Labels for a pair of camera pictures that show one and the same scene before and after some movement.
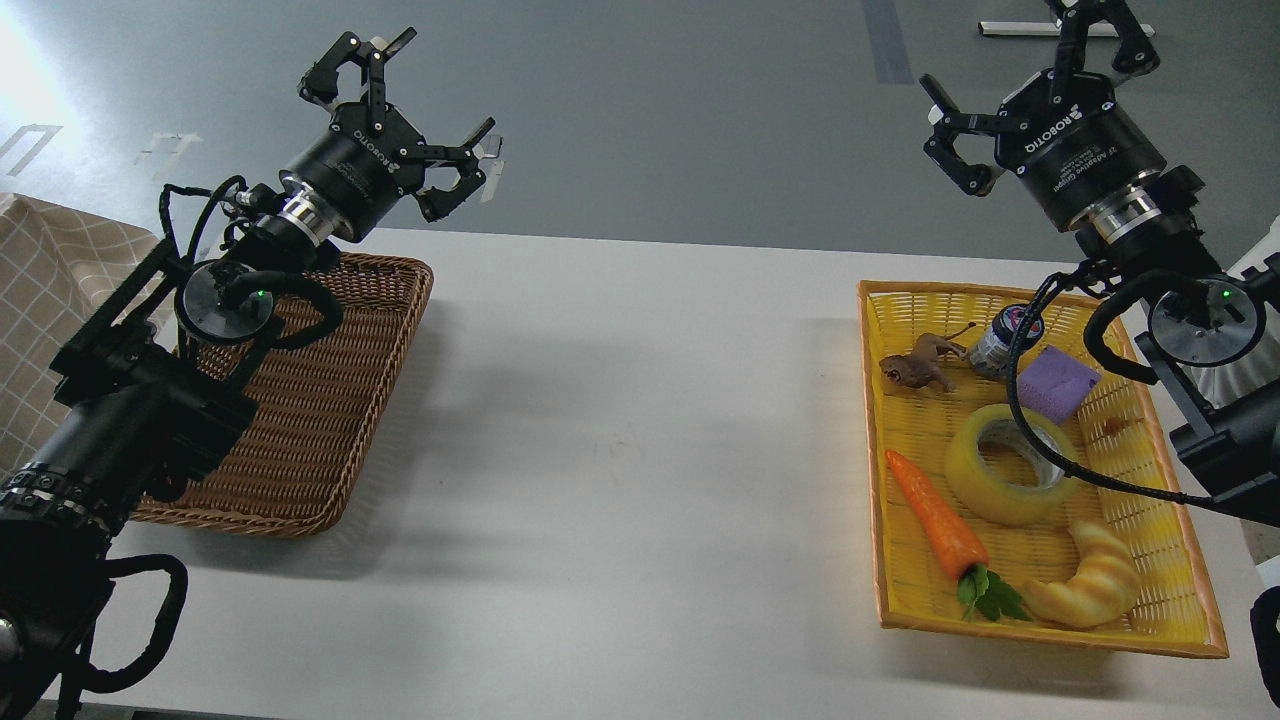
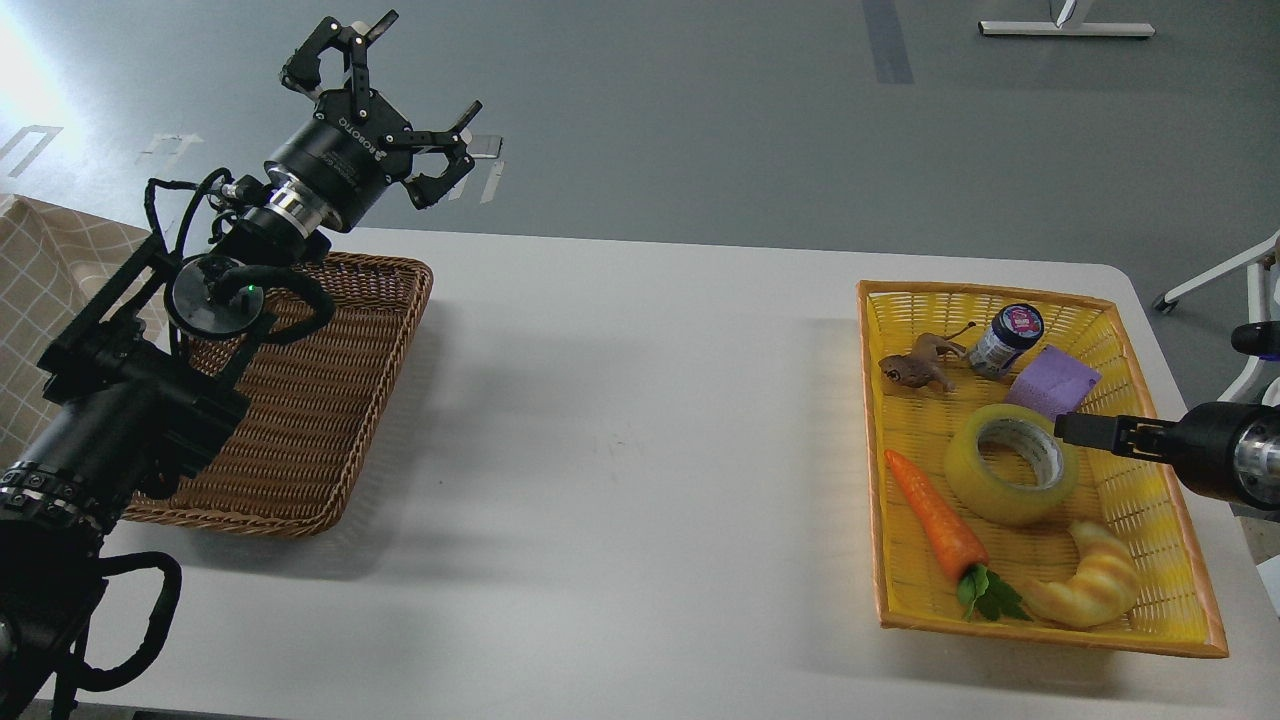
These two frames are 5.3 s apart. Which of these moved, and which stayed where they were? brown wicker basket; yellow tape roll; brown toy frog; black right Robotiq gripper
Moved: black right Robotiq gripper
Stayed: yellow tape roll; brown toy frog; brown wicker basket
